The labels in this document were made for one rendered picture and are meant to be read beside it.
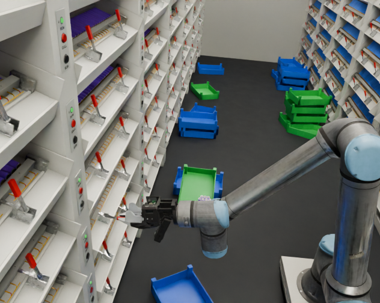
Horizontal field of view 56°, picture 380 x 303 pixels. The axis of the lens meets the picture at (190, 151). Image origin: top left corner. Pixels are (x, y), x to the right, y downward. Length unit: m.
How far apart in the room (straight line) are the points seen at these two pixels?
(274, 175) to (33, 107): 0.81
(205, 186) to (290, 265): 0.72
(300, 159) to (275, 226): 0.96
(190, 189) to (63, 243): 1.30
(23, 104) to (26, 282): 0.40
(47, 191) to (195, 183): 1.47
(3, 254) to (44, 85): 0.33
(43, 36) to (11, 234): 0.38
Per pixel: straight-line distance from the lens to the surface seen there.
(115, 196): 1.43
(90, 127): 1.08
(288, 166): 1.24
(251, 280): 1.83
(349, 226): 1.23
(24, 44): 0.79
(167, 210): 1.21
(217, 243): 1.26
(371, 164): 1.09
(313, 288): 1.68
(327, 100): 3.26
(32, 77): 0.80
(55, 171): 0.90
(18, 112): 0.73
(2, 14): 0.63
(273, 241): 2.04
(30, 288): 0.91
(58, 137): 0.85
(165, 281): 1.73
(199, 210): 1.19
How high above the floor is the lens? 1.37
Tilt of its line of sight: 31 degrees down
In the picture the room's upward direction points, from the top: 4 degrees clockwise
